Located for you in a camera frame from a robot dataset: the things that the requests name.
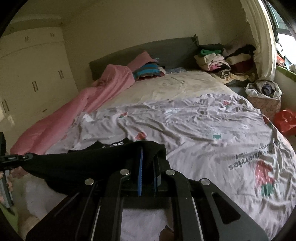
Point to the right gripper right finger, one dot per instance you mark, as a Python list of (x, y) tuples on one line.
[(200, 210)]

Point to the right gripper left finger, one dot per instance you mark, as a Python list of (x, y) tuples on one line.
[(98, 219)]

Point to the black long-sleeve sweater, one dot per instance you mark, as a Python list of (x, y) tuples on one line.
[(132, 169)]

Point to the bag with clothes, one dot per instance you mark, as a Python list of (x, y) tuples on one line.
[(265, 95)]

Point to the pile of mixed clothes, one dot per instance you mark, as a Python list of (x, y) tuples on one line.
[(227, 65)]

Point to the folded pink and blue clothes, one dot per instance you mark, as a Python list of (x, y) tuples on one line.
[(143, 66)]

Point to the person's left hand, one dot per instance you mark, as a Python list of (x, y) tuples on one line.
[(6, 196)]

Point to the pink comforter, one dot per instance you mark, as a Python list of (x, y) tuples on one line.
[(42, 135)]

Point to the lilac printed duvet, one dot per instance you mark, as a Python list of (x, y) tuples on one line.
[(216, 136)]

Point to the cream wardrobe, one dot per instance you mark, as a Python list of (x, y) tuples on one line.
[(36, 79)]

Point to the red plastic bag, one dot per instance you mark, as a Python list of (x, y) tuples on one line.
[(285, 122)]

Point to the beige bed sheet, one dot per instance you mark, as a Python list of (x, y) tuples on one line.
[(171, 86)]

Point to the dark grey headboard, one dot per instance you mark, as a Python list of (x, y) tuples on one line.
[(170, 53)]

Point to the cream curtain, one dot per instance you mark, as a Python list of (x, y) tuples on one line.
[(262, 32)]

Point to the window with grille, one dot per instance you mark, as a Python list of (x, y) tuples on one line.
[(285, 42)]

